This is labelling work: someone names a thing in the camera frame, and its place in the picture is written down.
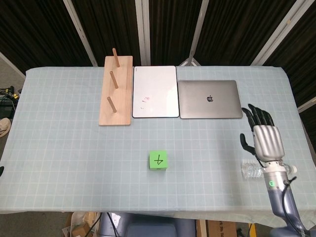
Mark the white tripod stand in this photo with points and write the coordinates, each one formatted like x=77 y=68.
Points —
x=190 y=60

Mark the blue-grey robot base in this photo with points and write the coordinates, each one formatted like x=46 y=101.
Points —
x=148 y=225

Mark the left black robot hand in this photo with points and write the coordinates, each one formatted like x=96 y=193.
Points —
x=1 y=171

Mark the grey closed laptop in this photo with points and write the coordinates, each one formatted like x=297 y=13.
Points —
x=209 y=106

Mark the clear plastic water bottle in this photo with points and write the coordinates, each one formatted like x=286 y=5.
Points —
x=251 y=170

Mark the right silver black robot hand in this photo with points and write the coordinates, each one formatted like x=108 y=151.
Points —
x=269 y=143

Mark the white tablet whiteboard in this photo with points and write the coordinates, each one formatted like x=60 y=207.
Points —
x=155 y=91

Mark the brown cardboard box with print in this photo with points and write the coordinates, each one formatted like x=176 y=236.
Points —
x=222 y=229

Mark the wooden board with three pegs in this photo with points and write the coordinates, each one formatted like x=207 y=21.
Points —
x=121 y=98

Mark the green cube with black numbers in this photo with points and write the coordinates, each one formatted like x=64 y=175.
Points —
x=158 y=160

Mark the open cardboard box with scraps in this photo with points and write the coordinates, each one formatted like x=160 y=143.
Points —
x=81 y=225

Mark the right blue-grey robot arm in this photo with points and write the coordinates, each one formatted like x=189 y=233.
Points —
x=277 y=195

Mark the light blue grid tablecloth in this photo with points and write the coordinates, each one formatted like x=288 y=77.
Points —
x=98 y=160

